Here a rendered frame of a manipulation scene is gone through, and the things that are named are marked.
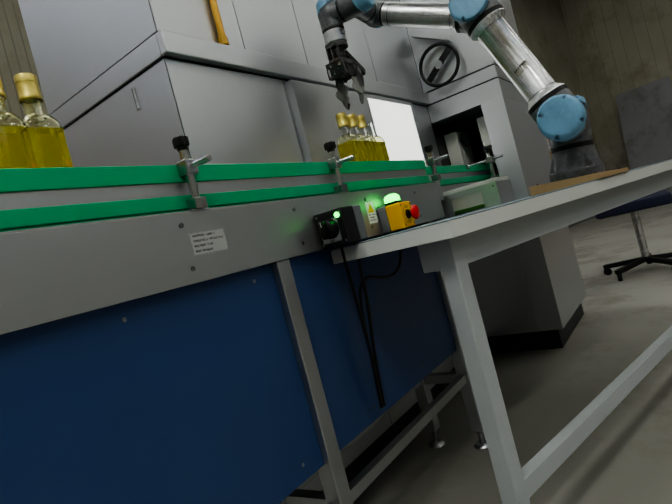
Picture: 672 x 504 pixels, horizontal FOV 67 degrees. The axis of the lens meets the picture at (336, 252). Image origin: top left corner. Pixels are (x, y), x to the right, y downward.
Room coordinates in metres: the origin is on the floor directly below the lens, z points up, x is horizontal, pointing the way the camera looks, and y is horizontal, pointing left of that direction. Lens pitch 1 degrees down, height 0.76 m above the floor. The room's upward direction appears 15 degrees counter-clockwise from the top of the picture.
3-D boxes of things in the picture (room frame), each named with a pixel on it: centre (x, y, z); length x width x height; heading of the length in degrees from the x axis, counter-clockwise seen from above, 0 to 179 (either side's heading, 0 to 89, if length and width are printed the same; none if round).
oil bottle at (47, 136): (0.85, 0.43, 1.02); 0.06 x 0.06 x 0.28; 55
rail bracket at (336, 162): (1.25, -0.07, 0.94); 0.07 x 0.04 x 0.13; 55
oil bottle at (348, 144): (1.63, -0.13, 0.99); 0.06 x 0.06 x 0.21; 55
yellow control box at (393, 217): (1.38, -0.19, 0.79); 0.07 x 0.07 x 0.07; 55
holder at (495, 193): (1.82, -0.51, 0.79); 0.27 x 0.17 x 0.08; 55
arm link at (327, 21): (1.71, -0.18, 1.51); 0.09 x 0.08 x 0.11; 59
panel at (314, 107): (2.03, -0.25, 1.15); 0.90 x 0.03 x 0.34; 145
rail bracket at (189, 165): (0.88, 0.20, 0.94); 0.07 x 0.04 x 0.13; 55
